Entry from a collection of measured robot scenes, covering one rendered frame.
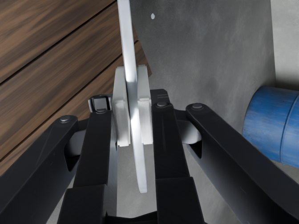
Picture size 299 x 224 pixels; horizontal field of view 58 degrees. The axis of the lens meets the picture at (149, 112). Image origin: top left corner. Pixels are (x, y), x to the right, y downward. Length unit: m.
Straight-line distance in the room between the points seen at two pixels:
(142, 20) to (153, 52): 0.15
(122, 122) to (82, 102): 0.37
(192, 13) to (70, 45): 0.96
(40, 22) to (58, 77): 0.09
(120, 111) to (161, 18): 1.06
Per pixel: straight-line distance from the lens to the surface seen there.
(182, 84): 1.38
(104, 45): 0.54
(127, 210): 1.34
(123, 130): 0.16
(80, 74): 0.51
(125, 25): 0.18
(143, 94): 0.16
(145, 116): 0.15
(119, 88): 0.17
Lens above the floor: 0.77
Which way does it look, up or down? 39 degrees down
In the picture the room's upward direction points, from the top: 107 degrees clockwise
